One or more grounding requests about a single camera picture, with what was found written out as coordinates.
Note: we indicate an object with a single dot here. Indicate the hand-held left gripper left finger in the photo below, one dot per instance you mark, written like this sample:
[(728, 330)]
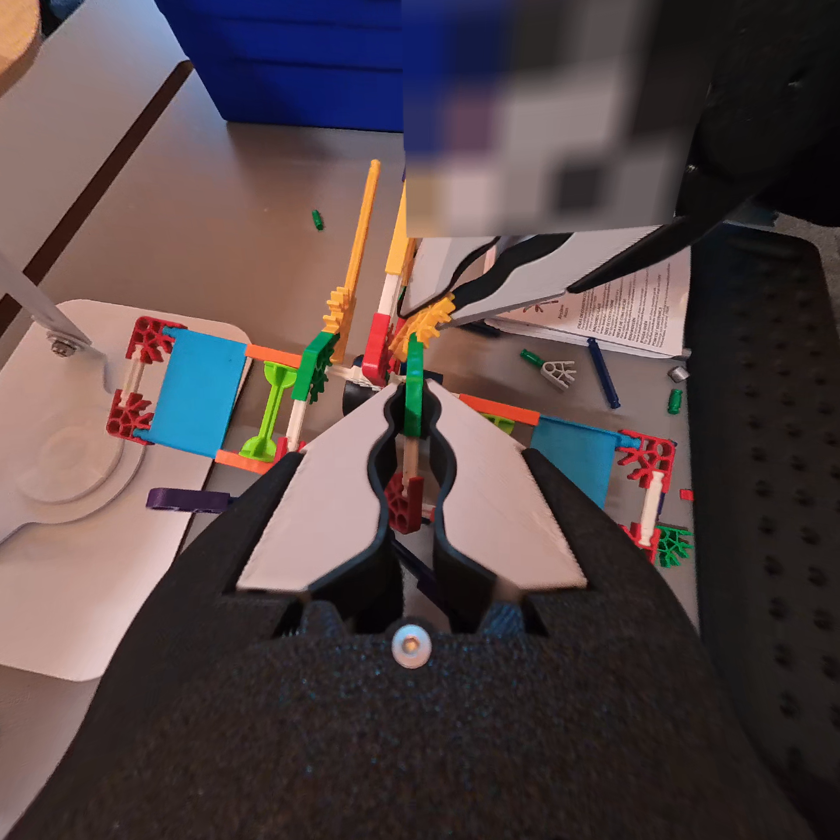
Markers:
[(315, 518)]

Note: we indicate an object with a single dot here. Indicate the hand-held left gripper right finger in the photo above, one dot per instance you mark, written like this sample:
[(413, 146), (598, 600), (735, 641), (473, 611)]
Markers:
[(505, 518)]

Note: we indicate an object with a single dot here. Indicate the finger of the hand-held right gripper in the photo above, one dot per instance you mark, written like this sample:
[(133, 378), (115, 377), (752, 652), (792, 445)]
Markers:
[(577, 262), (436, 269)]

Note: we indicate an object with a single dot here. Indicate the colourful toy rod airplane model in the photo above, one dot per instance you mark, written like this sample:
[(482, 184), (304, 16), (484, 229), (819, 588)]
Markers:
[(197, 387)]

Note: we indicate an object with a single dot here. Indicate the person's right forearm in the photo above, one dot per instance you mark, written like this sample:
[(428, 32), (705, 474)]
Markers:
[(774, 98)]

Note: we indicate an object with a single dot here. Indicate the white instruction booklet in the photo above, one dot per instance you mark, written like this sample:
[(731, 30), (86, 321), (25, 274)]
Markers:
[(643, 308)]

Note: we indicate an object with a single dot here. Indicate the tan connector with green rod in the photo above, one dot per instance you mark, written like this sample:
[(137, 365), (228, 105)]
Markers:
[(561, 374)]

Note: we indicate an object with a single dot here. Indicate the dark blue rod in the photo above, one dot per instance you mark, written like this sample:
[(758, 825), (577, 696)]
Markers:
[(604, 374)]

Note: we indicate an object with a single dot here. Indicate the silver spacer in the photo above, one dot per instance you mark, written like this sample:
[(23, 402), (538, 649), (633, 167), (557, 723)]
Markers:
[(678, 374)]

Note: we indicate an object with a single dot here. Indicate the blue plastic bin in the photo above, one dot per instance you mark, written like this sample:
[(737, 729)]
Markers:
[(295, 65)]

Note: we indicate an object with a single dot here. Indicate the black perforated armrest pad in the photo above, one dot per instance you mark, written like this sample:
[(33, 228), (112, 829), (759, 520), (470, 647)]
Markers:
[(774, 459)]

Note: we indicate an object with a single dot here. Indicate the white stand with wooden board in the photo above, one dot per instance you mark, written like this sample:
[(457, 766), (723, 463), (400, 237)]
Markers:
[(65, 590)]

